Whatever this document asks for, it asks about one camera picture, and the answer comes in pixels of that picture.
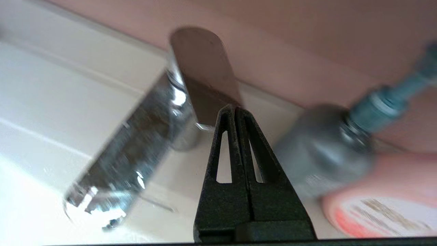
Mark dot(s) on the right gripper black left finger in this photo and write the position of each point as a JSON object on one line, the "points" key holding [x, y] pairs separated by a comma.
{"points": [[222, 205]]}

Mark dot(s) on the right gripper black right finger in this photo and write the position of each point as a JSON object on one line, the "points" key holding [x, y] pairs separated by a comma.
{"points": [[273, 201]]}

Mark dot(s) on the chrome sink faucet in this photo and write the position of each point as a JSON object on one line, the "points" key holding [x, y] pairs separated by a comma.
{"points": [[136, 153]]}

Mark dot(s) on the white ceramic sink basin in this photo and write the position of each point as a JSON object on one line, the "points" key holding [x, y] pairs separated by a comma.
{"points": [[27, 205]]}

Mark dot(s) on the dark grey pump bottle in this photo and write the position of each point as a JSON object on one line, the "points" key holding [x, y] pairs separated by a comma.
{"points": [[324, 147]]}

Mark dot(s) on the pink pump soap bottle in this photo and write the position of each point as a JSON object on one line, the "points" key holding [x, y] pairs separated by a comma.
{"points": [[392, 177]]}

